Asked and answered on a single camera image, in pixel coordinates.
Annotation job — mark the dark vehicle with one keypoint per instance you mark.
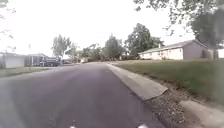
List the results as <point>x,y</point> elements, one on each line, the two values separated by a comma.
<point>50,62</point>

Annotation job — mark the green grass verge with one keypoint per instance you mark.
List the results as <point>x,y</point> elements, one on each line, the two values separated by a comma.
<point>16,71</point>
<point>186,73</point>

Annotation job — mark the gravel patch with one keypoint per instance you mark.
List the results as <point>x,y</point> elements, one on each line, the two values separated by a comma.
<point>166,110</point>

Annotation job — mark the row of trees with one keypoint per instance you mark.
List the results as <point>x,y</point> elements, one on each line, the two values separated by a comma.
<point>140,40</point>

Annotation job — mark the pale garage building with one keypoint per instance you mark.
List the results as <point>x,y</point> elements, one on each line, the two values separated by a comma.
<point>13,60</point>

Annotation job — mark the long pale house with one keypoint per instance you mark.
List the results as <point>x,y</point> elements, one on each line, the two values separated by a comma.
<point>173,51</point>

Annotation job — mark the grey asphalt road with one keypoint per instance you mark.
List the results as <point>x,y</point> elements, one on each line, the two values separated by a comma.
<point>76,96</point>

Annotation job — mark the pole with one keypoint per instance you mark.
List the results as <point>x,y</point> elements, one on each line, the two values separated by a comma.
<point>29,56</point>

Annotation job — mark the pale concrete kerb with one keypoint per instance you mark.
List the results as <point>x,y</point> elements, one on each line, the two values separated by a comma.
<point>140,83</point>

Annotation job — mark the tall dark tree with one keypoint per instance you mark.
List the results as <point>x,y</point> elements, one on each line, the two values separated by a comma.
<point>210,23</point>

